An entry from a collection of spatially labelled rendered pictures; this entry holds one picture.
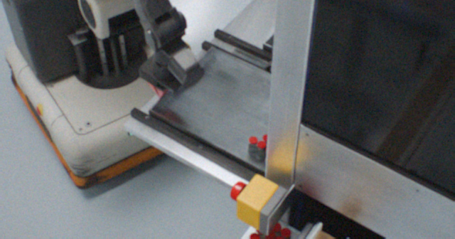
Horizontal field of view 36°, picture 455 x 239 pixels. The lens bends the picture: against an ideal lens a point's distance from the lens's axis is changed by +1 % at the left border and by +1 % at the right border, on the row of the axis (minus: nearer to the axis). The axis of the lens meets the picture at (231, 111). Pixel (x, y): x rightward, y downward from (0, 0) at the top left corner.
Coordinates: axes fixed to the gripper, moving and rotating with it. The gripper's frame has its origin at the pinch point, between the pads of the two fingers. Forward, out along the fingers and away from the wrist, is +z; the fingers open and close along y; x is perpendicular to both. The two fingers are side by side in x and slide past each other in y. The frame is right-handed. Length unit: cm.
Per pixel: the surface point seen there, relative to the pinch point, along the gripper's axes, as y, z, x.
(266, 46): 11.7, -2.3, 28.0
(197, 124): 11.3, 0.4, -1.2
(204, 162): 19.1, -0.8, -9.3
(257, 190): 35.4, -19.1, -18.2
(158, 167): -18, 96, 32
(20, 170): -60, 103, 2
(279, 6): 27, -59, -13
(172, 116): 5.1, 1.6, -2.5
